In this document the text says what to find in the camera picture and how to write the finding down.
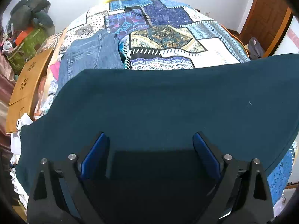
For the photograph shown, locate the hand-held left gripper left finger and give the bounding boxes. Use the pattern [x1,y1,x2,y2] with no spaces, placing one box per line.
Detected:
[27,132,110,224]

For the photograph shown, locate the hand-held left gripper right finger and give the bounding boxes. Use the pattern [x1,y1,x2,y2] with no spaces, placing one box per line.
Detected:
[192,132,274,224]

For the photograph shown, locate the dark teal pants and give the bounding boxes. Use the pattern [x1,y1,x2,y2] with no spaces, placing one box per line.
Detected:
[16,54,299,224]

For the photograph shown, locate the white cloth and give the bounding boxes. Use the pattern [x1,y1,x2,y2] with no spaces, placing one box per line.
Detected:
[9,112,33,156]

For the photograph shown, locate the blue denim jeans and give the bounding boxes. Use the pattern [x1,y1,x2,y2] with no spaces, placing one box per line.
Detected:
[55,32,125,96]

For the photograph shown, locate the wooden bed footboard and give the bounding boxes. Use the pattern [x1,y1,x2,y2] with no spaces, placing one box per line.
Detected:
[6,49,55,134]

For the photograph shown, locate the grey backpack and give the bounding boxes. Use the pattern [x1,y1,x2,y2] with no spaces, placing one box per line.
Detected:
[247,37,265,60]

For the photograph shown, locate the green patterned bag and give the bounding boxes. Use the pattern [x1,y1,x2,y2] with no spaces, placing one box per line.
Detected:
[7,27,49,73]

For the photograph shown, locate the patchwork printed blanket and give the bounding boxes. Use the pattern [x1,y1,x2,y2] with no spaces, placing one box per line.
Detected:
[14,0,298,206]

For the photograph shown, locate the brown wooden door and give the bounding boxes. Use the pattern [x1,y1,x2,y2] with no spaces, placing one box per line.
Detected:
[239,0,294,58]

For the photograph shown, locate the grey plush toy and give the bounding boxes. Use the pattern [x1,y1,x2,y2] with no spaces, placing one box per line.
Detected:
[7,0,56,34]

